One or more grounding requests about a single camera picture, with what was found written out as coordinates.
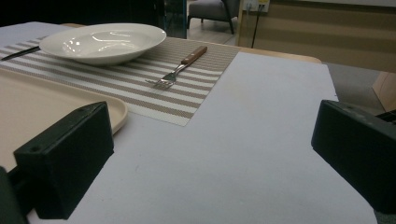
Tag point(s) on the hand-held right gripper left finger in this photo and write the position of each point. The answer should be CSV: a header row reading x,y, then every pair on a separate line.
x,y
65,155

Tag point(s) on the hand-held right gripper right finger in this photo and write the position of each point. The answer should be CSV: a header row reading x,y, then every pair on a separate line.
x,y
358,149

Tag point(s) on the beige tray with rabbit print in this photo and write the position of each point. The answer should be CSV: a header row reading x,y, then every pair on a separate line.
x,y
37,102

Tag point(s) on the white deep plate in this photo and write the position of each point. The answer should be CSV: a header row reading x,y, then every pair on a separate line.
x,y
102,43

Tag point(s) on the striped woven placemat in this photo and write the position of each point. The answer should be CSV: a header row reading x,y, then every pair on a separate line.
x,y
124,81

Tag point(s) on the white table cover sheet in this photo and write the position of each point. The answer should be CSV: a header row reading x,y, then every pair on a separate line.
x,y
249,124

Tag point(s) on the wooden table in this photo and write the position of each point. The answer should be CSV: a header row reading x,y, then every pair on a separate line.
x,y
280,55

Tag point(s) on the dark cabinet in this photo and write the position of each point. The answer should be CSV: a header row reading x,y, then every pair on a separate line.
x,y
174,15

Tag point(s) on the grey armchair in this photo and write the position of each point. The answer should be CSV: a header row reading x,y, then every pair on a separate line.
x,y
208,9

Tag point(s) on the white wall socket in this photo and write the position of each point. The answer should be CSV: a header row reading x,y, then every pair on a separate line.
x,y
253,3

